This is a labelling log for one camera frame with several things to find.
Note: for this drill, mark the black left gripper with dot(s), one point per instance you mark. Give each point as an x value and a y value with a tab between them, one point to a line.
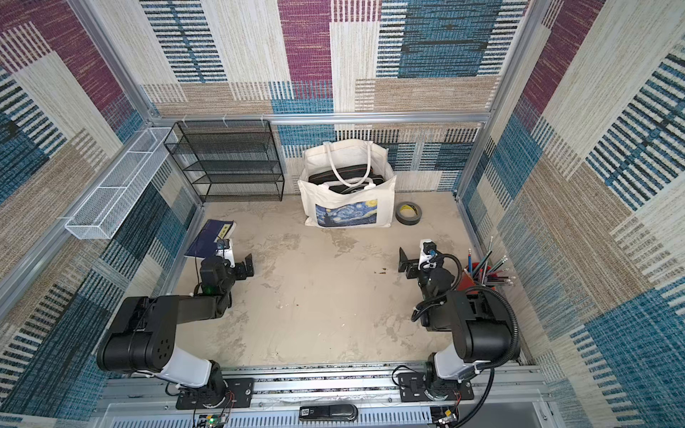
240	268

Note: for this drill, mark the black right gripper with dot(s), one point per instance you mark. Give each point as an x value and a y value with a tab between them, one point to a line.
408	261

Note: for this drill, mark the white canvas starry night bag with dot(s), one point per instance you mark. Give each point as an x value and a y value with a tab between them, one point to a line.
323	208

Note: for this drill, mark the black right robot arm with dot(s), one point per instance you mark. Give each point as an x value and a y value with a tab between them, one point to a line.
456	300

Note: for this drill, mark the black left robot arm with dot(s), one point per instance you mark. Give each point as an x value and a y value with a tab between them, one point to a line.
141	338

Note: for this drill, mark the dark blue book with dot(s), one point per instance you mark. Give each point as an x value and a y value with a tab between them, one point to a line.
204	245

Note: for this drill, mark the black tape roll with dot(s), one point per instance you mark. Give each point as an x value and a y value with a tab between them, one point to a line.
408	214

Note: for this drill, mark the red pencil cup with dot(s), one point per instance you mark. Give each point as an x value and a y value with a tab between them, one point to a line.
470	280

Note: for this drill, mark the black handheld scanner device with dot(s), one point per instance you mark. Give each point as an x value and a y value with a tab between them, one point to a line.
329	413

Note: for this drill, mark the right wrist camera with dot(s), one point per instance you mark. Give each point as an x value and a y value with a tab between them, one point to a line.
428	255

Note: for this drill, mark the black wire mesh shelf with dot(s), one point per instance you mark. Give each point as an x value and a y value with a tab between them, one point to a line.
228	161

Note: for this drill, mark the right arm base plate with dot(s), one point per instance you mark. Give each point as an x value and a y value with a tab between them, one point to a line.
418	387

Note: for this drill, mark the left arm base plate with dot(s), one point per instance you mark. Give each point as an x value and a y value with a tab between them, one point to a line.
235	392

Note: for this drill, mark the white wire mesh basket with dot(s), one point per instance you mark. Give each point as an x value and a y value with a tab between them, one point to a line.
101	215

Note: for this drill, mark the aluminium front rail frame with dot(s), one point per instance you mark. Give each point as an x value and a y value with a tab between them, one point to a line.
519	397

